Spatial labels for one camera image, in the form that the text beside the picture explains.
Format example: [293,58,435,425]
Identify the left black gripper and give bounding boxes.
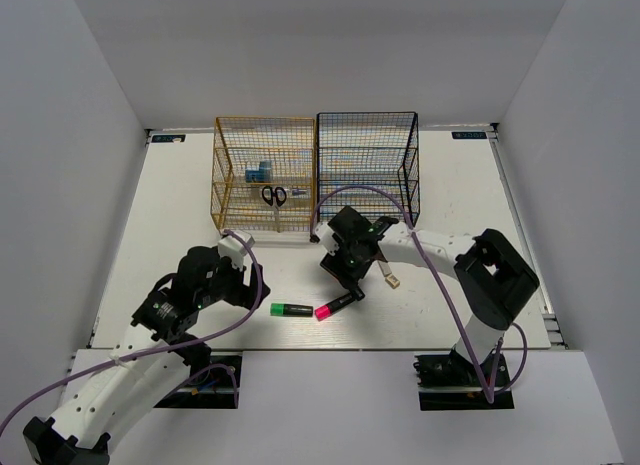
[197,250,271,309]

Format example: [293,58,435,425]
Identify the beige eraser block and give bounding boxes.
[385,274,400,289]

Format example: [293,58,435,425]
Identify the pink highlighter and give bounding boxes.
[314,294,356,321]

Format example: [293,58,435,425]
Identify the green highlighter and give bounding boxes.
[270,303,314,318]

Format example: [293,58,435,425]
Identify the black handled scissors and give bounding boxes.
[261,185,287,232]

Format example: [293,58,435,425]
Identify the blue tape dispenser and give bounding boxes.
[245,160,273,183]

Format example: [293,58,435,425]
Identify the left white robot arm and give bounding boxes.
[23,237,270,464]

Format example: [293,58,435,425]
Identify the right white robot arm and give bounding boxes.
[311,207,540,384]

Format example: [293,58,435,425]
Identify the white correction tape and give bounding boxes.
[378,261,392,277]

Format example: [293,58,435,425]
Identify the left table label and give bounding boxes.
[151,134,186,143]

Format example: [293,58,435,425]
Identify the table label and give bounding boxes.
[151,134,186,143]
[451,131,487,140]

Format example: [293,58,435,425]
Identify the right table label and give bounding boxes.
[451,131,487,140]

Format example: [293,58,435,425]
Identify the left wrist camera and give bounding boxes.
[217,230,255,270]

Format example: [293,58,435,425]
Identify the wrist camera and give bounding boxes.
[217,230,255,270]
[310,222,342,256]

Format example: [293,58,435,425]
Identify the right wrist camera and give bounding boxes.
[310,222,342,256]

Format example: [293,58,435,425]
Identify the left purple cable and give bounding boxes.
[0,229,264,436]

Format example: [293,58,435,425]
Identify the purple cable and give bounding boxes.
[0,229,264,436]
[310,184,527,404]

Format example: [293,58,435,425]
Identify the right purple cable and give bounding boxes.
[310,184,527,404]

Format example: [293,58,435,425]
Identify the black wire shelf rack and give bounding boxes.
[315,111,420,224]

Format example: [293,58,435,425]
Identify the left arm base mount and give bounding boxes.
[155,353,243,410]

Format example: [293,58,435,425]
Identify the gold wire shelf rack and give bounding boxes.
[210,116,316,233]

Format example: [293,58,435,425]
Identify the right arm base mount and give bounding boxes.
[413,354,515,412]

